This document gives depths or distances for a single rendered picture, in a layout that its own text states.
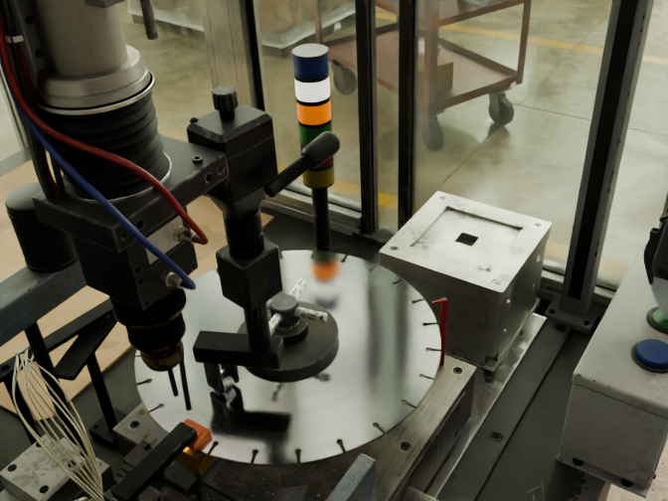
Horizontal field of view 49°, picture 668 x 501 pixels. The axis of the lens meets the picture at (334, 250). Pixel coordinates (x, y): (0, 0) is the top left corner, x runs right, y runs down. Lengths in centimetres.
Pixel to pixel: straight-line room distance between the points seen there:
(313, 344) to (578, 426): 33
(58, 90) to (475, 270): 64
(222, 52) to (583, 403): 81
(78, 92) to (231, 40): 81
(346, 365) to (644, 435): 34
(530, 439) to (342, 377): 32
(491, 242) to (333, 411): 41
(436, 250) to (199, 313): 35
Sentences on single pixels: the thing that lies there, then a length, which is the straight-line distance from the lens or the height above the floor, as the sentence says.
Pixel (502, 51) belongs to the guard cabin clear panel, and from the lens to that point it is 105.
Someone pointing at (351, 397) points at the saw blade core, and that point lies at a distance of 75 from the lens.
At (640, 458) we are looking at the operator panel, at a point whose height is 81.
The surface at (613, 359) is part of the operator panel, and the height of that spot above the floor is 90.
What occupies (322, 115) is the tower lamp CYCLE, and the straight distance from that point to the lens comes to 97.
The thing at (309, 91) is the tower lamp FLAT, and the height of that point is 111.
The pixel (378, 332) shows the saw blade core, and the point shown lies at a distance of 81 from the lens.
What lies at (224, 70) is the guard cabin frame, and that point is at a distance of 132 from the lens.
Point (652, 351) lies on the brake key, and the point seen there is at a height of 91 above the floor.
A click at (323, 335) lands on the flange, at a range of 80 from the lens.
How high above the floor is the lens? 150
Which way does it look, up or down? 36 degrees down
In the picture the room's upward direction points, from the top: 3 degrees counter-clockwise
